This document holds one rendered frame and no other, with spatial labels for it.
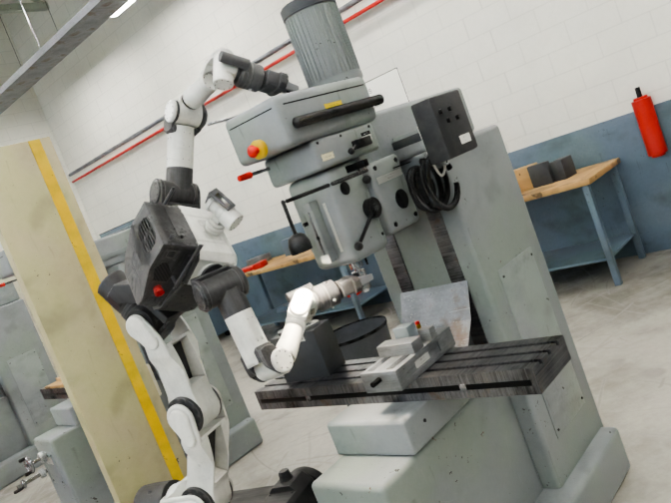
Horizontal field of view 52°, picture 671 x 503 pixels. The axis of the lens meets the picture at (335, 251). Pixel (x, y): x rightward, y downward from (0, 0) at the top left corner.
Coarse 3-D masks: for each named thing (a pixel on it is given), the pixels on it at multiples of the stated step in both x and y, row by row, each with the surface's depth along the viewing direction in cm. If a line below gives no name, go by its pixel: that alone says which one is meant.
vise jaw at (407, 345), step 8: (416, 336) 223; (384, 344) 228; (392, 344) 224; (400, 344) 221; (408, 344) 219; (416, 344) 221; (384, 352) 227; (392, 352) 225; (400, 352) 222; (408, 352) 220
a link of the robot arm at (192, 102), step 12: (192, 84) 226; (180, 96) 229; (192, 96) 225; (204, 96) 224; (180, 108) 227; (192, 108) 230; (204, 108) 234; (180, 120) 229; (192, 120) 231; (204, 120) 234
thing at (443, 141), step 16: (448, 96) 227; (416, 112) 223; (432, 112) 219; (448, 112) 225; (464, 112) 233; (432, 128) 221; (448, 128) 224; (464, 128) 231; (432, 144) 223; (448, 144) 222; (464, 144) 229; (432, 160) 225
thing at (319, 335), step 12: (312, 324) 258; (324, 324) 260; (276, 336) 268; (312, 336) 255; (324, 336) 259; (300, 348) 260; (312, 348) 257; (324, 348) 257; (336, 348) 263; (300, 360) 261; (312, 360) 258; (324, 360) 255; (336, 360) 261; (288, 372) 266; (300, 372) 263; (312, 372) 260; (324, 372) 257
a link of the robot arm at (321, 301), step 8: (296, 288) 229; (312, 288) 227; (320, 288) 225; (288, 296) 226; (320, 296) 224; (328, 296) 225; (312, 304) 222; (320, 304) 225; (328, 304) 225; (312, 312) 226
